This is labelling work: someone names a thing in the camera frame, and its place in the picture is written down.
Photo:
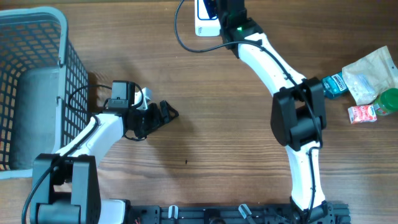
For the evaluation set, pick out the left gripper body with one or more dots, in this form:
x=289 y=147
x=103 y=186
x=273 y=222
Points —
x=145 y=120

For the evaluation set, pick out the blue mouthwash bottle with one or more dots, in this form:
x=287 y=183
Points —
x=334 y=86

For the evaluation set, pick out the small red packet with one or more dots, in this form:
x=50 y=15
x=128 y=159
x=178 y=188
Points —
x=362 y=114

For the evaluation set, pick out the white box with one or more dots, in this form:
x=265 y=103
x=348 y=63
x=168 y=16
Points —
x=370 y=76

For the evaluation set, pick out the green lid jar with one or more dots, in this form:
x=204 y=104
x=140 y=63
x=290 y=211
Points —
x=386 y=102

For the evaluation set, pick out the clear bag with printed card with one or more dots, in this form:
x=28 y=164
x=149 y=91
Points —
x=211 y=8

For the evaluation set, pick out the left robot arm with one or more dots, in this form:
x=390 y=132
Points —
x=65 y=187

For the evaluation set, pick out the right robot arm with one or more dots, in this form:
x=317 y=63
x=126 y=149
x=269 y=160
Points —
x=298 y=106

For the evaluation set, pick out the white barcode scanner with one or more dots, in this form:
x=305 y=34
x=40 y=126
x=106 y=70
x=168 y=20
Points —
x=204 y=26

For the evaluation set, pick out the grey plastic mesh basket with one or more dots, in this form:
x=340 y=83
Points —
x=40 y=69

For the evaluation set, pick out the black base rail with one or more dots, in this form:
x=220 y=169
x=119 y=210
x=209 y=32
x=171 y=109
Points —
x=267 y=214

